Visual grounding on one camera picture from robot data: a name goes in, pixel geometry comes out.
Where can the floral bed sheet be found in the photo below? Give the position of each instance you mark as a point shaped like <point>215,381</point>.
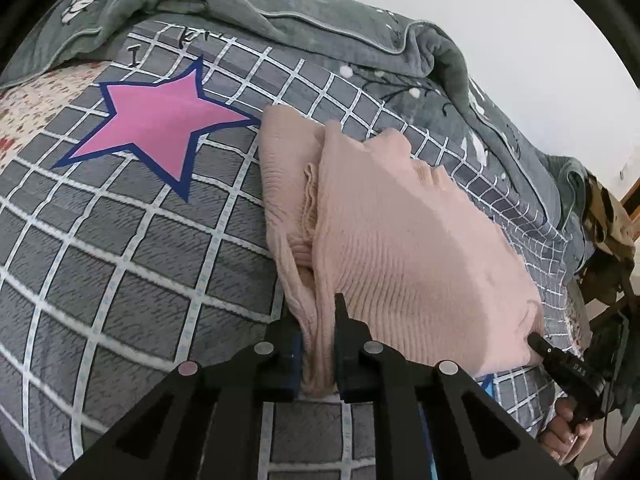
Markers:
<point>30,105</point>

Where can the wooden door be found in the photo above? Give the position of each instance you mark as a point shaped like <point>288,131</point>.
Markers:
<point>632,212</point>

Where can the person's right hand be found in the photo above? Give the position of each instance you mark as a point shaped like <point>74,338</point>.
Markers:
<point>562,442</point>

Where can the pink knit sweater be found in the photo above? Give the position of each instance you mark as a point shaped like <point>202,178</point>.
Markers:
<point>400,240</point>

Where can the brown jacket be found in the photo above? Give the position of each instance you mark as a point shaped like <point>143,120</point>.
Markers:
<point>607,220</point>

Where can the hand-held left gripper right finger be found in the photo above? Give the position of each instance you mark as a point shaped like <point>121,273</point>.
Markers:
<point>345,365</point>

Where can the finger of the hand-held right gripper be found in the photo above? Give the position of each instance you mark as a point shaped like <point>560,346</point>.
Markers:
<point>539,344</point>

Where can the dark wooden chair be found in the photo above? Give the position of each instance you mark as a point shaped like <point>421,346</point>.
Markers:
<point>612,330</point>

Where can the grey checked star blanket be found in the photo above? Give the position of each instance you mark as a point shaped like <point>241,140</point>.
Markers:
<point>125,260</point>

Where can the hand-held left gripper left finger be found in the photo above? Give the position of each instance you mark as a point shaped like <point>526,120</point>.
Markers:
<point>292,355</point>

